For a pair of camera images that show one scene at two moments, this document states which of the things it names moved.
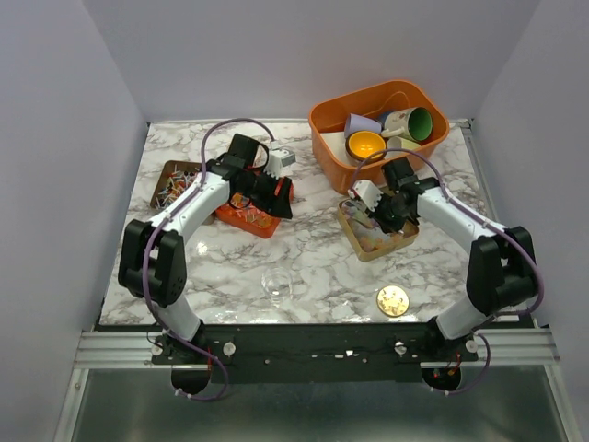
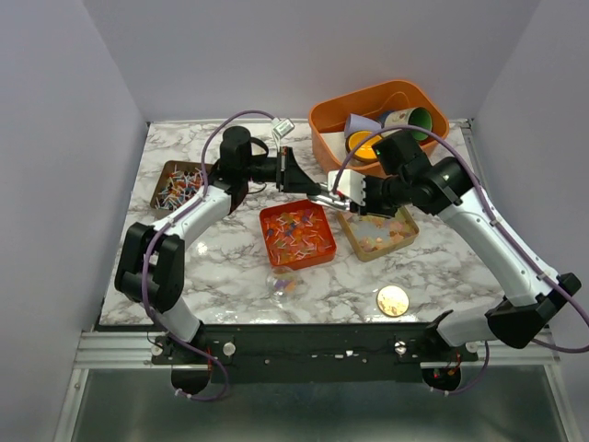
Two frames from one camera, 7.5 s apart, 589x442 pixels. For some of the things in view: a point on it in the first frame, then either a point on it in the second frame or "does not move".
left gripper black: [277, 205] -> [300, 181]
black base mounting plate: [316, 354] does not move
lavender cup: [356, 122] does not move
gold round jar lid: [392, 301] does not move
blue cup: [383, 115] does not move
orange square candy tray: [249, 218] -> [297, 234]
